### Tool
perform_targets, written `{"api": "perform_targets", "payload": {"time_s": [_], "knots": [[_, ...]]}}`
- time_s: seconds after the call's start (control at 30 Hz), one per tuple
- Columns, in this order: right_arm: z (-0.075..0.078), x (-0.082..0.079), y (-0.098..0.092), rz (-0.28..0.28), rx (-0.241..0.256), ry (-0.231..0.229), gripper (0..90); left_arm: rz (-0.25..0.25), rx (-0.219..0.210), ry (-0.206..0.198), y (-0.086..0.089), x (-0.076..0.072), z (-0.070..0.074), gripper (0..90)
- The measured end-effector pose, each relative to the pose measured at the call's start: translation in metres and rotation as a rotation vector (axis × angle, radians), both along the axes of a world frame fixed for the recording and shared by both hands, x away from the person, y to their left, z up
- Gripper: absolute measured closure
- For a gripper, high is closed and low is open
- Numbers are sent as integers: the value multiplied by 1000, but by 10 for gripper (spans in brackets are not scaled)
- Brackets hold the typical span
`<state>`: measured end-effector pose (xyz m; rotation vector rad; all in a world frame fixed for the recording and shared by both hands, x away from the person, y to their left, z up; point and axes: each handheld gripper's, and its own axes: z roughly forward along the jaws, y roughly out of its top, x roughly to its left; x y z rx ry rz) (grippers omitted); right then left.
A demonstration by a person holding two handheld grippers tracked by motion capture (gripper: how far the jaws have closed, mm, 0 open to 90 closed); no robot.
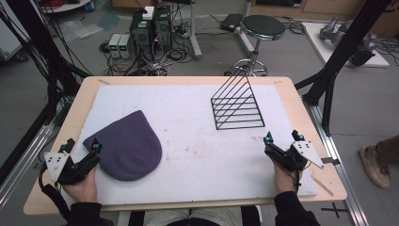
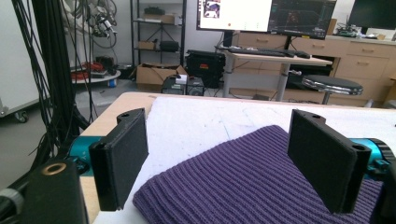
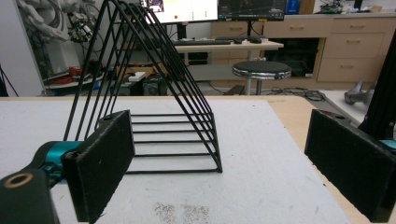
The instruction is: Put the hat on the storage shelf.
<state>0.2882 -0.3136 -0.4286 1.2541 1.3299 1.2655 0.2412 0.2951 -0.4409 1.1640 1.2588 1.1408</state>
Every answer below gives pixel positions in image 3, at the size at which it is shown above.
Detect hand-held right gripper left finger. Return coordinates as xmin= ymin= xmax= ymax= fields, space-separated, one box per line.
xmin=45 ymin=109 xmax=136 ymax=224

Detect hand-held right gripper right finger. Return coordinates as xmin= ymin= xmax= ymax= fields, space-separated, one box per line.
xmin=304 ymin=108 xmax=396 ymax=224

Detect black wire rack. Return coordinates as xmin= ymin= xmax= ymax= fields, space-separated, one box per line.
xmin=63 ymin=0 xmax=223 ymax=175

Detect grey device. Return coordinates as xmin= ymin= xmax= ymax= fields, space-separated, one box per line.
xmin=343 ymin=80 xmax=375 ymax=105

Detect black metal stand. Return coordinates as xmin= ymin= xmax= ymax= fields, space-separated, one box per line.
xmin=358 ymin=31 xmax=396 ymax=142

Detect white box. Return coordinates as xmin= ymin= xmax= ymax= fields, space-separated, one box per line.
xmin=127 ymin=72 xmax=147 ymax=83

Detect red tool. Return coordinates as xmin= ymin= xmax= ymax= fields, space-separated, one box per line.
xmin=49 ymin=65 xmax=84 ymax=86

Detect white table mat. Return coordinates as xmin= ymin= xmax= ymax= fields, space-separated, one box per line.
xmin=0 ymin=98 xmax=353 ymax=224

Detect beige drawer cabinet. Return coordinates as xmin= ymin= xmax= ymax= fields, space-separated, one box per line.
xmin=210 ymin=12 xmax=396 ymax=84

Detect black round stool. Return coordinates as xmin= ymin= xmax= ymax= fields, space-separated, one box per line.
xmin=232 ymin=60 xmax=293 ymax=96

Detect white robot equipment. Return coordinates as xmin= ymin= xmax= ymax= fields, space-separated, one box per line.
xmin=15 ymin=0 xmax=106 ymax=45

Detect black keyboard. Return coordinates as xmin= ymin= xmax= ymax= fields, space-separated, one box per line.
xmin=172 ymin=38 xmax=233 ymax=47

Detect light wooden desk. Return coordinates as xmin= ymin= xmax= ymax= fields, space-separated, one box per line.
xmin=173 ymin=40 xmax=285 ymax=54

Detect blue box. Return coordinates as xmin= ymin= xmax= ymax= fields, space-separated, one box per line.
xmin=284 ymin=0 xmax=300 ymax=15

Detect monitor with white screen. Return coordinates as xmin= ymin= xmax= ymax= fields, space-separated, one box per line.
xmin=139 ymin=0 xmax=219 ymax=24

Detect monitor with dark screen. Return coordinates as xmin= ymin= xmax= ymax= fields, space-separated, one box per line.
xmin=218 ymin=0 xmax=288 ymax=22

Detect black floor cables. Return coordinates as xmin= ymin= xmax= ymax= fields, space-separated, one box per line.
xmin=270 ymin=87 xmax=327 ymax=103

